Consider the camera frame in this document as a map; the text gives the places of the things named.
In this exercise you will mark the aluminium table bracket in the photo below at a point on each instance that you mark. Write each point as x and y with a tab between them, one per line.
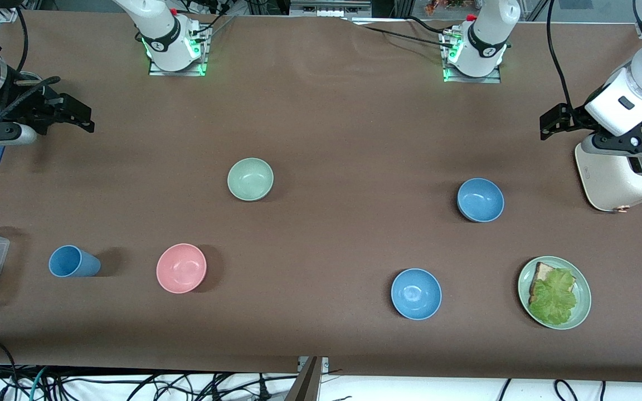
307	381

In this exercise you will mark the blue bowl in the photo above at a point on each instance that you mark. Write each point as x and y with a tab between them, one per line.
416	294
480	199

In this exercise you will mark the light green plate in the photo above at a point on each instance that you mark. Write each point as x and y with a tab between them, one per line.
583	298

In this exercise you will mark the cream white toaster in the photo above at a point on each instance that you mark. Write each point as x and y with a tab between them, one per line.
611	181

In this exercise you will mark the green lettuce leaf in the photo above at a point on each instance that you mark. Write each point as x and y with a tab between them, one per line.
555	298

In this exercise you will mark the white bread slice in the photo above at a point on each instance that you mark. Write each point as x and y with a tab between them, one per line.
543	274

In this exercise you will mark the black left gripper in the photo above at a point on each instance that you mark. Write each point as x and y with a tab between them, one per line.
573	117

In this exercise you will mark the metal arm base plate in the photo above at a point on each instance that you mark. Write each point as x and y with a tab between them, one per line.
205	55
448	69

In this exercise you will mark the grey power strip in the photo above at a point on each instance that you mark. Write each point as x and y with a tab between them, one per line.
329	6

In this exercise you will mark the light green bowl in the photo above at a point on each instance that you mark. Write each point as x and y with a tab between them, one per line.
250	179

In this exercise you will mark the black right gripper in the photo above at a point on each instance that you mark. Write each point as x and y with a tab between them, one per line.
27	106

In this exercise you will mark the blue cup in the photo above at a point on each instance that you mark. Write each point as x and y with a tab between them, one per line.
73	262

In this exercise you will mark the pink bowl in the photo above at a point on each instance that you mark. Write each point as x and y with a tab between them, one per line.
181	268

